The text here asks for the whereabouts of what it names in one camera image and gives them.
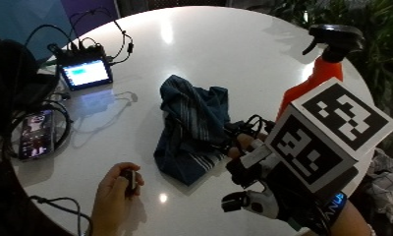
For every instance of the orange spray bottle black trigger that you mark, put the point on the orange spray bottle black trigger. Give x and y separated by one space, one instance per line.
320 73

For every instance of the white cube with black markers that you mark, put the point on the white cube with black markers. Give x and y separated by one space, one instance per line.
331 131

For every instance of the dark blue striped cloth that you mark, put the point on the dark blue striped cloth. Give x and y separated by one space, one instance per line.
191 128

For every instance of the black smartphone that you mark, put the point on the black smartphone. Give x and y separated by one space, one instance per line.
36 134

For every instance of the black bag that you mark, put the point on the black bag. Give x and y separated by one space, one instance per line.
13 78

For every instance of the small black handheld clicker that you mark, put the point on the small black handheld clicker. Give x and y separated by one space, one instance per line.
128 182

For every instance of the black wrist band blue print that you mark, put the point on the black wrist band blue print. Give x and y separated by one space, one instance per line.
332 209

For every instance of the grey checked cloth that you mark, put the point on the grey checked cloth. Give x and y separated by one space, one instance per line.
386 183

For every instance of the small black screen device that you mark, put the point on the small black screen device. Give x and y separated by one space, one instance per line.
85 73

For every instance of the green leafy plants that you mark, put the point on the green leafy plants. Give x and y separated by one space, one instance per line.
375 39

